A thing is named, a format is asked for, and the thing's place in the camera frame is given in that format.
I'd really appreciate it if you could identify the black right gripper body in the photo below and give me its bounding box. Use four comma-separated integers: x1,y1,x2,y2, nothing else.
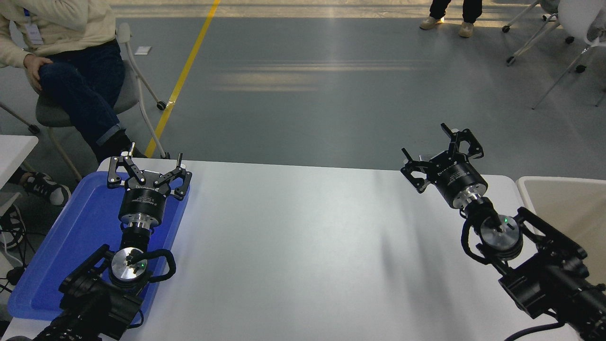
428,155,489,207

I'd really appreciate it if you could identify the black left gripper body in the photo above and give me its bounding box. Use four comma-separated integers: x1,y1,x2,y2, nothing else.
118,170,177,221

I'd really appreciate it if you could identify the person's right hand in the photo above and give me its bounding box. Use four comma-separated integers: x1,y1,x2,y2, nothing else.
24,54,53,90

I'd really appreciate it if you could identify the blue plastic tray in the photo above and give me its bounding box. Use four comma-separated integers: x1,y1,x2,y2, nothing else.
7,170,191,327

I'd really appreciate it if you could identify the black and white sneaker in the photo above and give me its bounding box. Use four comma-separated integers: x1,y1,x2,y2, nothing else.
23,171,71,207

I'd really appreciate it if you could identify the seated person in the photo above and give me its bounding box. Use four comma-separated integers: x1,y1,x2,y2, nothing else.
0,0,147,164

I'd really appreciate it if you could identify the large pale bin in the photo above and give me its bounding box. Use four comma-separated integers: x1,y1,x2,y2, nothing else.
516,177,606,285

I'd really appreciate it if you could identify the small white side table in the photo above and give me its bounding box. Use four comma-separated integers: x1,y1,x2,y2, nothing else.
0,135,39,218

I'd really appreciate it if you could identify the standing person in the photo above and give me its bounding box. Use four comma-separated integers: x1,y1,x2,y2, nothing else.
419,0,483,38

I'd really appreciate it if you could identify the wheeled chair with grey seat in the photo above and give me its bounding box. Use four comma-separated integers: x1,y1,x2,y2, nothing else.
501,0,559,33

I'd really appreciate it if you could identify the white shell chair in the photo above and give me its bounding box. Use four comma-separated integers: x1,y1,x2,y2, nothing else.
506,0,606,110

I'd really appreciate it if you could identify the white id badge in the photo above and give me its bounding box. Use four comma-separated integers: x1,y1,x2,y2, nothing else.
25,24,44,46

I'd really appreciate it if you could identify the grey chair with white frame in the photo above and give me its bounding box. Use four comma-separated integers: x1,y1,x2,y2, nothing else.
0,23,171,183

